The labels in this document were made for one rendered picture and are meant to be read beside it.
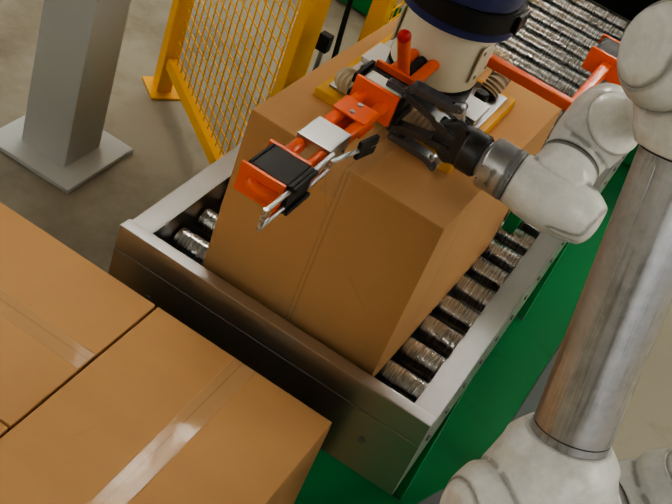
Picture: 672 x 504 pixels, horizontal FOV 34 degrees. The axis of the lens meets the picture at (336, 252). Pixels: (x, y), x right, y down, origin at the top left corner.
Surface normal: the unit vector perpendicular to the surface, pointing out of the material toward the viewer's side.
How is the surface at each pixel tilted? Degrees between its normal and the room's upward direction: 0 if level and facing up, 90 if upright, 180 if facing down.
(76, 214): 0
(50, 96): 90
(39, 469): 0
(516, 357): 0
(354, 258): 90
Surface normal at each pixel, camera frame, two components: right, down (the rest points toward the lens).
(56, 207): 0.30, -0.72
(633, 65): -0.86, -0.29
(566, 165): 0.14, -0.48
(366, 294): -0.49, 0.44
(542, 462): -0.29, -0.44
